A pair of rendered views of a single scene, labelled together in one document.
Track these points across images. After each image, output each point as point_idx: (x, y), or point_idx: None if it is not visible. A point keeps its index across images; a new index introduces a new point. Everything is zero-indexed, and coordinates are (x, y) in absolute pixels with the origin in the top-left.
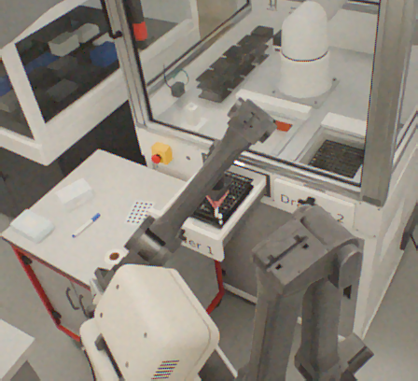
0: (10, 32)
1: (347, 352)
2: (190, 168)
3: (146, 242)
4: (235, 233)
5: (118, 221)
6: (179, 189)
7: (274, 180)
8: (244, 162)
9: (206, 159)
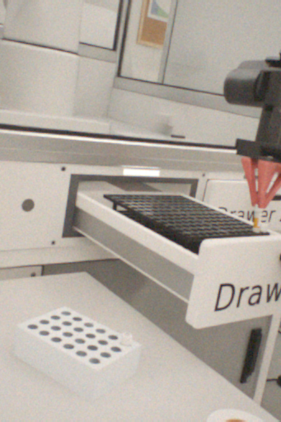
0: None
1: None
2: (25, 236)
3: None
4: None
5: (36, 403)
6: (28, 290)
7: (213, 182)
8: (164, 164)
9: None
